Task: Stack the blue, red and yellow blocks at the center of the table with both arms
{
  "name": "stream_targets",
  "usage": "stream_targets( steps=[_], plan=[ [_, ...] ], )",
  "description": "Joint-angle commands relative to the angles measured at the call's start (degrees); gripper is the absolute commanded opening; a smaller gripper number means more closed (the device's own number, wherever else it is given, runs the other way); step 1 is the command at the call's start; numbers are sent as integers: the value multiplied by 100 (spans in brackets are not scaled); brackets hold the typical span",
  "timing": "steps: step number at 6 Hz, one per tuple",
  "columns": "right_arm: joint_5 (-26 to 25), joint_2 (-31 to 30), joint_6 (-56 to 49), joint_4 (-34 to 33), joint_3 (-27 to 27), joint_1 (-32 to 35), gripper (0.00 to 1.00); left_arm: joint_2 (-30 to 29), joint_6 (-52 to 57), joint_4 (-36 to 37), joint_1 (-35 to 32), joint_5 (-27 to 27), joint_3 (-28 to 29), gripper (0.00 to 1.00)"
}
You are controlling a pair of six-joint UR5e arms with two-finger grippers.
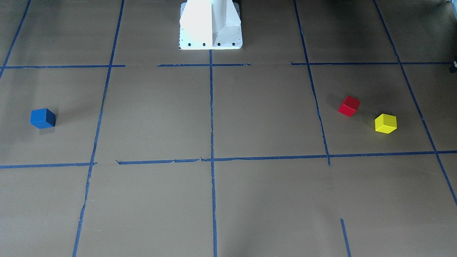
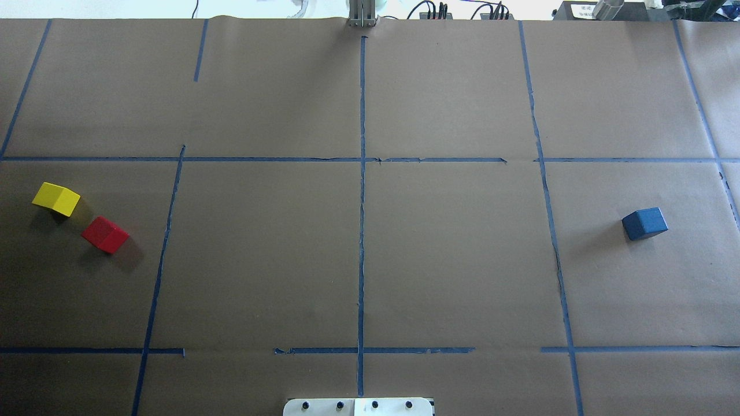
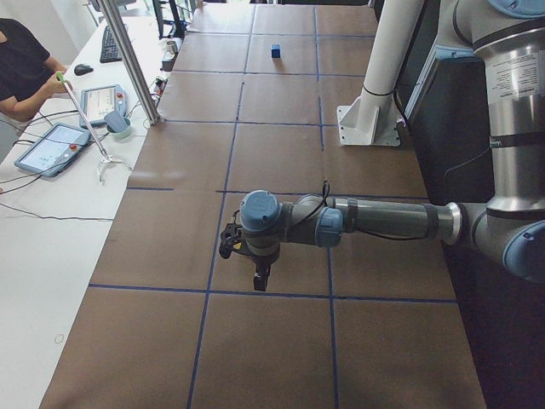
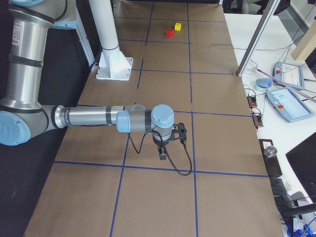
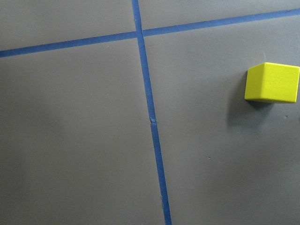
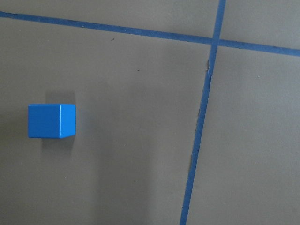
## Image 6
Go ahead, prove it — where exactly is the blue wooden block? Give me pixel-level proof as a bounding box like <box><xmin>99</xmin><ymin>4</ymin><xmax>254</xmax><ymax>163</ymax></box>
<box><xmin>28</xmin><ymin>104</ymin><xmax>76</xmax><ymax>139</ymax></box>

